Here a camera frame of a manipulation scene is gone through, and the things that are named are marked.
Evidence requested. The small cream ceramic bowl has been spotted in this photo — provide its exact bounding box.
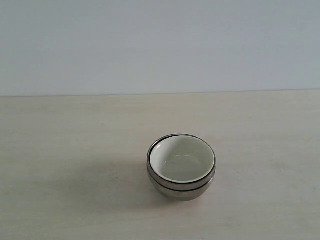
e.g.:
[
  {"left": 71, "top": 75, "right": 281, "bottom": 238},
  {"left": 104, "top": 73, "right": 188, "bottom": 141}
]
[{"left": 148, "top": 135, "right": 216, "bottom": 182}]

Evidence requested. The ribbed stainless steel bowl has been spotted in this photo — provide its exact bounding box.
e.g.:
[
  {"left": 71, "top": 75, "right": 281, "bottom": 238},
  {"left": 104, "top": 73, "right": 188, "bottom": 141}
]
[{"left": 145, "top": 132, "right": 217, "bottom": 188}]

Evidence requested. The smooth stainless steel bowl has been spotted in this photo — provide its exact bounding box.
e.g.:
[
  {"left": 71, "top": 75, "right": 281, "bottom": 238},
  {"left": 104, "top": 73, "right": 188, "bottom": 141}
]
[{"left": 147, "top": 172, "right": 215, "bottom": 202}]

